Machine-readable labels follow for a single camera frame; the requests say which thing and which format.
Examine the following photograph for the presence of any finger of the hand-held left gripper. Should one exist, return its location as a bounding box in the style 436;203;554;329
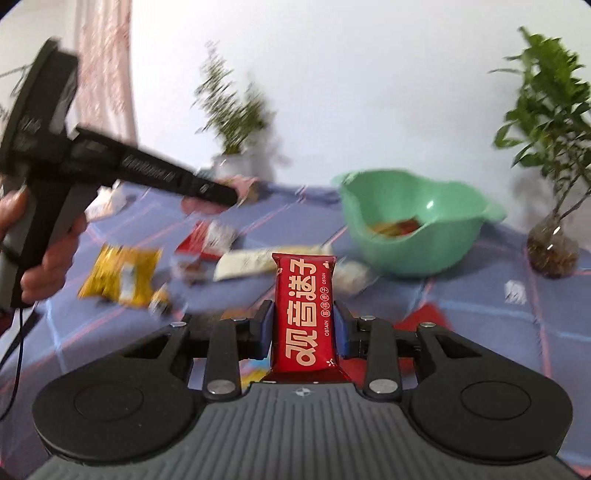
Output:
76;127;238;207

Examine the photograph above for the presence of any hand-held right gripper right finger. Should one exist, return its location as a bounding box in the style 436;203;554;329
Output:
333;300;483;401

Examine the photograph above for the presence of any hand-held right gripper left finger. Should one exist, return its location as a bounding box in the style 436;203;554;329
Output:
122;299;275;401

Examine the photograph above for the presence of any long red snack packet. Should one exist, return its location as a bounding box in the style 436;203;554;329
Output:
271;251;348;384

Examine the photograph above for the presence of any pink puffy snack packet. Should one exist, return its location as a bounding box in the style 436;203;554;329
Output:
226;178;269;204

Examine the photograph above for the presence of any clear nut packet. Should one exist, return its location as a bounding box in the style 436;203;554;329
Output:
171;256;213;284

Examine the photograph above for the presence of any gold chocolate ball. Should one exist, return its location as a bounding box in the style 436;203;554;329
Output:
148;286;174;317

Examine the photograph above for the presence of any green plastic bowl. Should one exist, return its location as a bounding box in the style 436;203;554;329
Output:
331;170;508;278

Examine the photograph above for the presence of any person's left hand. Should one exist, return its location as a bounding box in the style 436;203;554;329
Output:
0;189;88;305

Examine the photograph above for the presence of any clear white candy packet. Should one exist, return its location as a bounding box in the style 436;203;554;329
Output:
332;261;375;296

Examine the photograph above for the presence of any cream and green long packet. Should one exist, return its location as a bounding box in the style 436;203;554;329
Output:
213;244;333;281

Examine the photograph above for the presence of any red and white snack packet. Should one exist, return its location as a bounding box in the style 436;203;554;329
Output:
175;220;238;259

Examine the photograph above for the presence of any pink patterned curtain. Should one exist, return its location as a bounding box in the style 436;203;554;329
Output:
76;0;139;144

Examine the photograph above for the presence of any plant in clear cup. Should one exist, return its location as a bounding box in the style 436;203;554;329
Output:
191;41;287;183

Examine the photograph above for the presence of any yellow snack bag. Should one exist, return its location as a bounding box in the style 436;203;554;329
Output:
78;244;163;309

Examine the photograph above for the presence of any blue plaid cloth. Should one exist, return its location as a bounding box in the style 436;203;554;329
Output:
0;180;591;480

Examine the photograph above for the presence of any white cloth label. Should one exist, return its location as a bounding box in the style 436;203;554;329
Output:
503;279;527;305

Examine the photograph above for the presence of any plant in round glass vase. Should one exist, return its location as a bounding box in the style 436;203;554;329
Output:
489;25;591;278

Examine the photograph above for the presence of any black cable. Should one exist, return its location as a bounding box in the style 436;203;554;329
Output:
0;305;42;418

